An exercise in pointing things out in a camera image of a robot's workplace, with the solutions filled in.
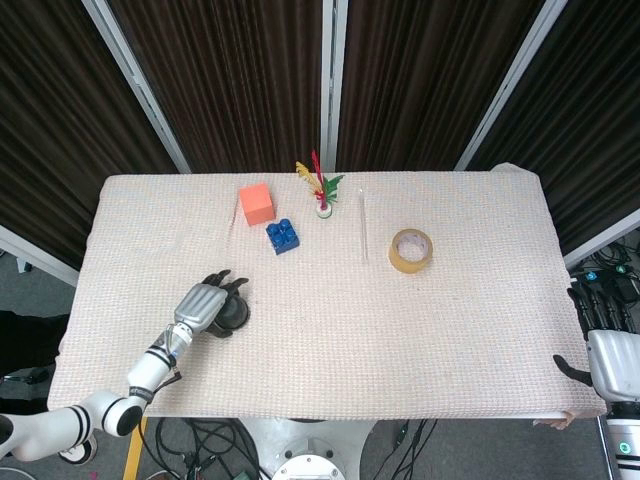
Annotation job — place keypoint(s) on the orange foam cube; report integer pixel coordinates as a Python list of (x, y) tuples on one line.
[(256, 205)]

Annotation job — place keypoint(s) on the black white sneaker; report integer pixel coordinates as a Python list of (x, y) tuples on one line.
[(80, 454)]

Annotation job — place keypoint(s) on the blue building block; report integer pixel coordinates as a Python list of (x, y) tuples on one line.
[(283, 240)]

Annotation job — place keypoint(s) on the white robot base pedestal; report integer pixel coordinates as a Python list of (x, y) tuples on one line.
[(305, 450)]

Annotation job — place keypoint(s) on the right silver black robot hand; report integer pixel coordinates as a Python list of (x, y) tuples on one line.
[(615, 360)]

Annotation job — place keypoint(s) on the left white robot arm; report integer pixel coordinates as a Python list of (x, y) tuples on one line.
[(145, 370)]

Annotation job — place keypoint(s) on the colourful feather shuttlecock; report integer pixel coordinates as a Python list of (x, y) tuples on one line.
[(324, 211)]

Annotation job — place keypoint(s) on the grey aluminium partition post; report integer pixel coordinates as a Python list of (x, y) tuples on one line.
[(135, 75), (334, 75), (510, 80), (35, 255), (600, 240)]

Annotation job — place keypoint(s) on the person in black trousers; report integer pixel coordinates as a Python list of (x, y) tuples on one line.
[(30, 340)]

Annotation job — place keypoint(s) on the dark brown partition panel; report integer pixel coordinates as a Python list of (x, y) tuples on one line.
[(425, 75), (235, 85), (590, 125), (60, 125)]

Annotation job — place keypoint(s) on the yellow floor tape strip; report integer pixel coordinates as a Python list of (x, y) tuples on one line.
[(134, 460)]

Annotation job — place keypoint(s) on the black round object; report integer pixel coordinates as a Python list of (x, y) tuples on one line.
[(235, 314)]

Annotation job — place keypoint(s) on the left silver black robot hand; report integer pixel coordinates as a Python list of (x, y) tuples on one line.
[(200, 307)]

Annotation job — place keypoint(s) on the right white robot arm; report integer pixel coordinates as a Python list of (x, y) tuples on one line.
[(625, 445)]

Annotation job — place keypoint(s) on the white waffle tablecloth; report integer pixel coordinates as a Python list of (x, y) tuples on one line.
[(350, 325)]

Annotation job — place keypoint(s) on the yellow packing tape roll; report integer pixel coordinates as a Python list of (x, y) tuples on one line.
[(400, 262)]

